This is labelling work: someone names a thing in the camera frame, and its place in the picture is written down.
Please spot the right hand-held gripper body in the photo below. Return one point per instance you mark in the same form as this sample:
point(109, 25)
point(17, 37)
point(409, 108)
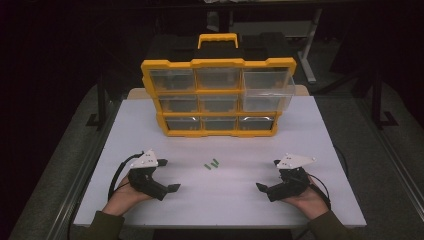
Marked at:
point(293, 161)

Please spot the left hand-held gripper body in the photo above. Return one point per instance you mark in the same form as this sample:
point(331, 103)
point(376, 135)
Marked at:
point(143, 161)

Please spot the pulled-out clear plastic drawer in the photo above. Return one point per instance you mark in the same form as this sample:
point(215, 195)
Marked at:
point(266, 90)

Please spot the yellow black organizer cabinet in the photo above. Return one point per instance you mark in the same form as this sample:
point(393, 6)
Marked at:
point(216, 63)

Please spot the person's left hand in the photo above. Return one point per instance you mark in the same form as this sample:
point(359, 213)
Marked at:
point(125, 198)

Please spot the person's right hand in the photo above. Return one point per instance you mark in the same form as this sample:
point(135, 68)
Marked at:
point(311, 203)

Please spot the black metal stand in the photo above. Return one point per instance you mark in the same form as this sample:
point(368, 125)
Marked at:
point(378, 100)
point(101, 100)

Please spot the set of closed clear drawers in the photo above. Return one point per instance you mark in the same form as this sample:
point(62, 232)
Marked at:
point(218, 78)

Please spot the white metal desk frame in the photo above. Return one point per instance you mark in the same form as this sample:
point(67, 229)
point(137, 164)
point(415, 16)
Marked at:
point(310, 50)

